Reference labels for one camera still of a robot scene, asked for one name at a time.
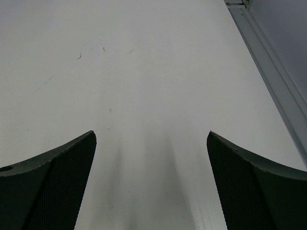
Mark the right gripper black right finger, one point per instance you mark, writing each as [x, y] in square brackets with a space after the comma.
[255, 192]

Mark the right aluminium side rail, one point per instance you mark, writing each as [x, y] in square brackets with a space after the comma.
[288, 100]

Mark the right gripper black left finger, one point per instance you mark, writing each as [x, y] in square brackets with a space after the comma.
[45, 192]

